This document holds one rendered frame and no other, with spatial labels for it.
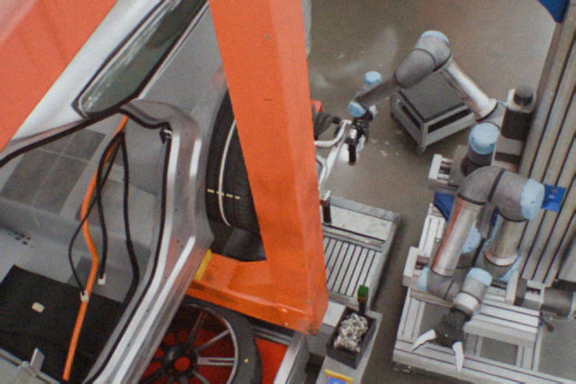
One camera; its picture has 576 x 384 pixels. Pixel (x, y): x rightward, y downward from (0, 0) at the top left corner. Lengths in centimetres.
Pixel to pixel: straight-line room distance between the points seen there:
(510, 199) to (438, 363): 121
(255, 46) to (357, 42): 317
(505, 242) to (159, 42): 132
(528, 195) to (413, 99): 182
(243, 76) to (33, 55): 89
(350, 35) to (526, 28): 116
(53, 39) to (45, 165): 216
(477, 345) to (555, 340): 35
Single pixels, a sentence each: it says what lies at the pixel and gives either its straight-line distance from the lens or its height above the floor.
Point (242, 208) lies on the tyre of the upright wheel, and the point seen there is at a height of 92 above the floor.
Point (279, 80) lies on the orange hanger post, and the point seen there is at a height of 205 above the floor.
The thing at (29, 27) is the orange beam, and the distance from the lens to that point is 92.
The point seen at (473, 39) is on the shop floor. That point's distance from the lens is 484.
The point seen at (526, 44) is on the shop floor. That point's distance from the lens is 487.
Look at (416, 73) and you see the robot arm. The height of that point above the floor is 127.
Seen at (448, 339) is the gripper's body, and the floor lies 123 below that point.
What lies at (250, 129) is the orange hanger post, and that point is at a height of 183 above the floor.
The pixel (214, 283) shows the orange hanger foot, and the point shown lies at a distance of 297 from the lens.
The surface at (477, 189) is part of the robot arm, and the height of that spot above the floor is 142.
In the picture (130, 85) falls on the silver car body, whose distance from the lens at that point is 220.
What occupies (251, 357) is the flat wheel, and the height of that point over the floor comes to 50.
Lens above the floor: 325
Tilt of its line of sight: 54 degrees down
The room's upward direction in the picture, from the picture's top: 9 degrees counter-clockwise
